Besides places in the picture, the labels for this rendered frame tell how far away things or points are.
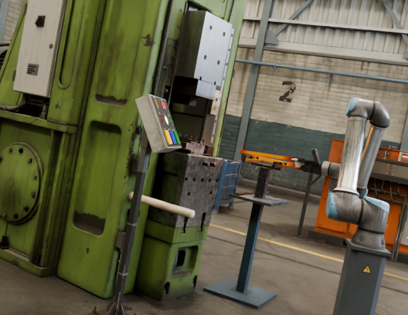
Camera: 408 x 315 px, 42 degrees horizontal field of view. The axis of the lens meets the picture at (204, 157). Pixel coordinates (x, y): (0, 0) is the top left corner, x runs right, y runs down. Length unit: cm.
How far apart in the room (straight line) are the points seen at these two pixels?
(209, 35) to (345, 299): 172
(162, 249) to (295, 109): 801
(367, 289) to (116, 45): 205
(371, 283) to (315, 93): 804
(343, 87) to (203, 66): 775
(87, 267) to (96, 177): 54
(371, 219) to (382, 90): 770
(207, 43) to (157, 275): 144
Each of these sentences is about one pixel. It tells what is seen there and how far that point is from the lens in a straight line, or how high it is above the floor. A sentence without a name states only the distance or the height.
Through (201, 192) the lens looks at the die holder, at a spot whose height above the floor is 68.
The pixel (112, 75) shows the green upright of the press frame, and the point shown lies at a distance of 329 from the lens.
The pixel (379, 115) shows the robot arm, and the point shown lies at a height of 135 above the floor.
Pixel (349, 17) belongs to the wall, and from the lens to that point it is 1122.
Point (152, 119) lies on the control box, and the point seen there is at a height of 108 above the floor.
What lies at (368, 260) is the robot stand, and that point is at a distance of 313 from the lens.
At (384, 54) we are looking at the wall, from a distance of 1093.
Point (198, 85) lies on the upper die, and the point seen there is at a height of 133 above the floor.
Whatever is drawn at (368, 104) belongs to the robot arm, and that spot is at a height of 140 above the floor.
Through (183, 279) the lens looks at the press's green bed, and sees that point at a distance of 343.
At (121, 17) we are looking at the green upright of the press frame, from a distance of 335.
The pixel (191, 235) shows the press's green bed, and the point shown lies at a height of 41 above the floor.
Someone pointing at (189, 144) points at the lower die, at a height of 97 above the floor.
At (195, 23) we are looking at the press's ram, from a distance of 323.
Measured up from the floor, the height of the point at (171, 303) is 0.
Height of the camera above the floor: 109
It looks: 3 degrees down
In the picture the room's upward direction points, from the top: 11 degrees clockwise
